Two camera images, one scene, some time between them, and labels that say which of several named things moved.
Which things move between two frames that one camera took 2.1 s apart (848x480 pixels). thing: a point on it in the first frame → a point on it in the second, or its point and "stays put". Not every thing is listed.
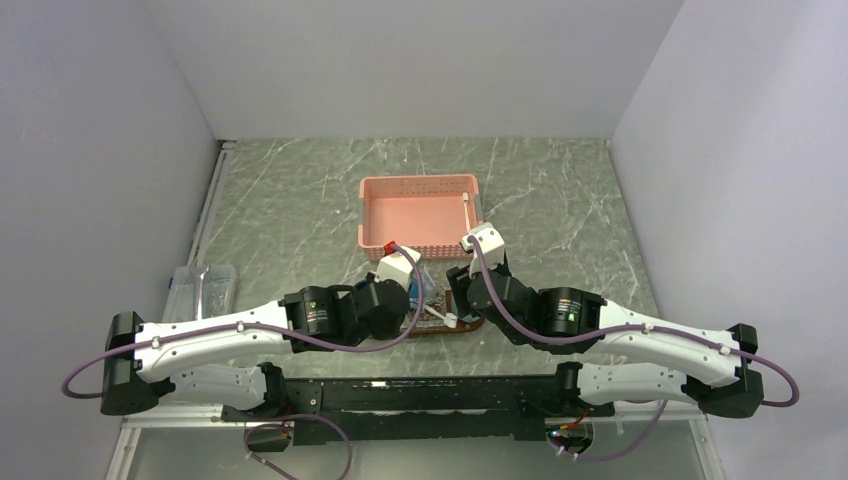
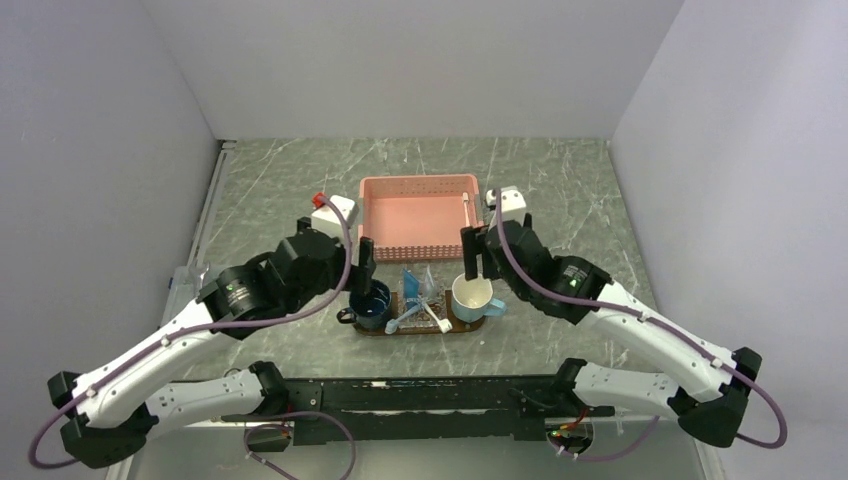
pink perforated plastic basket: (428, 214) stays put
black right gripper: (459, 278) → (475, 243)
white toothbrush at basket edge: (465, 198) stays put
